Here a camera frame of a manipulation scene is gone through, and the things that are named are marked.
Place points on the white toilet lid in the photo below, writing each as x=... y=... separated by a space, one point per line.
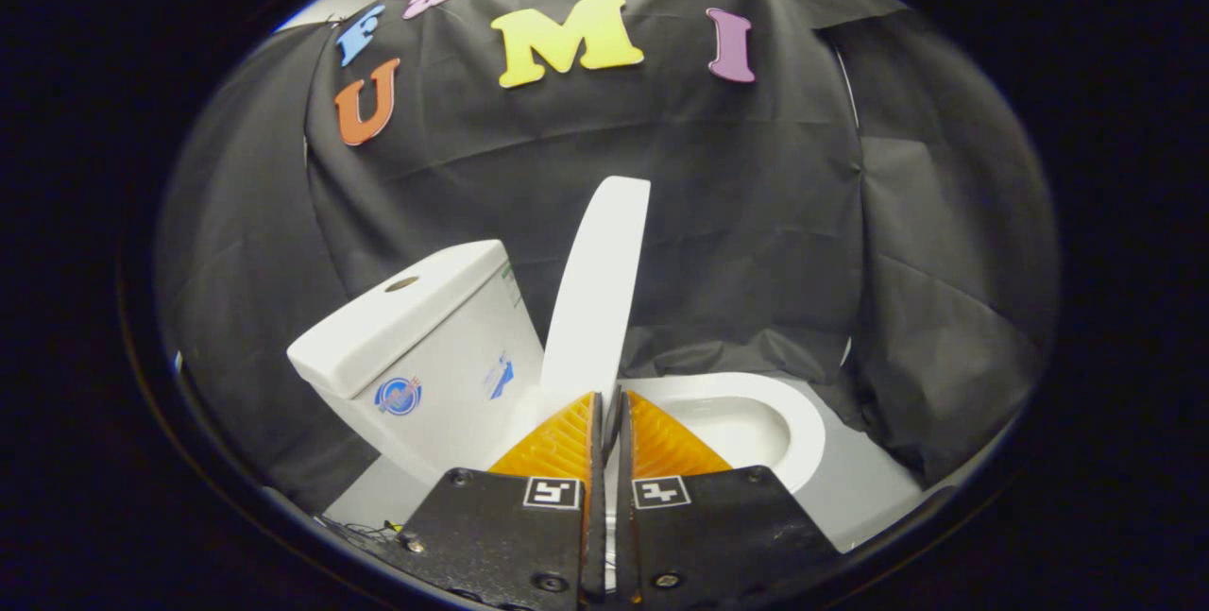
x=600 y=290

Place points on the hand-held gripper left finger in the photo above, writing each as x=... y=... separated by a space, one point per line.
x=595 y=517

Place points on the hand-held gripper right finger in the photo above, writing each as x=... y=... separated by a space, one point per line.
x=625 y=526

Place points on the white ceramic toilet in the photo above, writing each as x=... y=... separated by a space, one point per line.
x=444 y=375

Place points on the black backdrop cloth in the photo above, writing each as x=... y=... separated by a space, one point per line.
x=737 y=214

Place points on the white toilet tank cover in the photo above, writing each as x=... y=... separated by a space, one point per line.
x=397 y=318

